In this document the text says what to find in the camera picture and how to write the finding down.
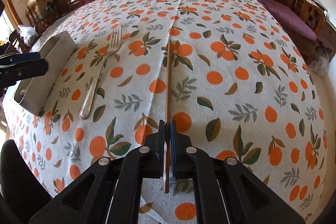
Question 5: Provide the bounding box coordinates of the stainless steel fork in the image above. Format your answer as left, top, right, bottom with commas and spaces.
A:
79, 27, 122, 119

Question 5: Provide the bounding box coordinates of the orange-print tablecloth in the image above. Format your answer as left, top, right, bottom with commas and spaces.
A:
3, 0, 328, 223

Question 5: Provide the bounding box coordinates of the grey metal tray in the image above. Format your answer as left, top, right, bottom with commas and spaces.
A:
14, 31, 76, 115

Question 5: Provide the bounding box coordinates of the dark wooden chair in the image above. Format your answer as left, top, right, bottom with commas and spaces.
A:
0, 30, 29, 55

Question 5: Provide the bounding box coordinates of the white plastic bag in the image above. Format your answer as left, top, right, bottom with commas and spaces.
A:
18, 25, 39, 46

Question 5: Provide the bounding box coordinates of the purple armchair cushion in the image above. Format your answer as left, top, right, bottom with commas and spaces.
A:
258, 0, 317, 43

